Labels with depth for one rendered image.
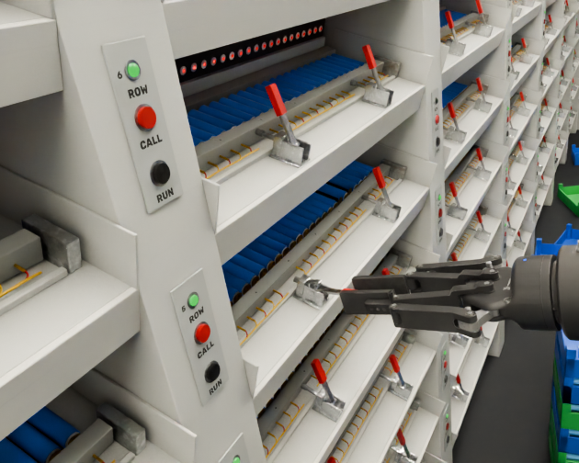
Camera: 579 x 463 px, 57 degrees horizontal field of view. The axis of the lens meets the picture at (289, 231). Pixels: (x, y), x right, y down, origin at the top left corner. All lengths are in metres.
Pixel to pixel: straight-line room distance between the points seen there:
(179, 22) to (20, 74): 0.14
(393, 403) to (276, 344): 0.50
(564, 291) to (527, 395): 1.44
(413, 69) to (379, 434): 0.65
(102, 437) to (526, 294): 0.41
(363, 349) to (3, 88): 0.70
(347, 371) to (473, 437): 0.99
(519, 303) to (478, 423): 1.32
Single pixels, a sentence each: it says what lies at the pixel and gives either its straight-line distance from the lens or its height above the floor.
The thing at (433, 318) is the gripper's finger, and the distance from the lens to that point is 0.57.
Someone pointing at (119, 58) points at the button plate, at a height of 1.28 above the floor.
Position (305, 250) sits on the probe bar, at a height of 0.98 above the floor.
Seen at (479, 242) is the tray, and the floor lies 0.56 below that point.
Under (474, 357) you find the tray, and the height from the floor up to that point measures 0.17.
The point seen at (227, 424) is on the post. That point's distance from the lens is 0.56.
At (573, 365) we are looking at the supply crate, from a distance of 1.41.
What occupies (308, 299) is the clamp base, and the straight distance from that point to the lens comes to 0.69.
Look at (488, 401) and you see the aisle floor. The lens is 1.93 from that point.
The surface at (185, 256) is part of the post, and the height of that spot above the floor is 1.12.
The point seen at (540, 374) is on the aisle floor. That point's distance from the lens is 2.06.
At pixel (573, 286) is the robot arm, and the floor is 1.03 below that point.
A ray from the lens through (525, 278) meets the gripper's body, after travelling 0.56.
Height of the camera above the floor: 1.31
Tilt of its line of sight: 24 degrees down
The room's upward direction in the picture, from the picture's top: 9 degrees counter-clockwise
